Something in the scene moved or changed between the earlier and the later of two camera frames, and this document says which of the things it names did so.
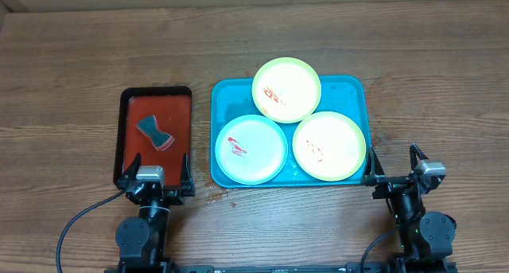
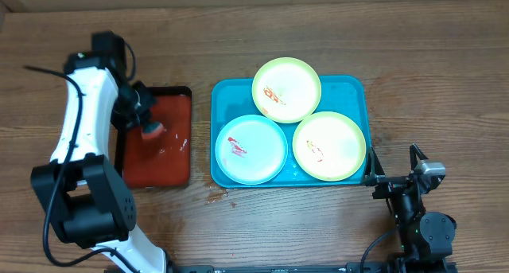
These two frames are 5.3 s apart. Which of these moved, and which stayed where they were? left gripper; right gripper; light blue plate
Moved: left gripper
Stayed: light blue plate; right gripper
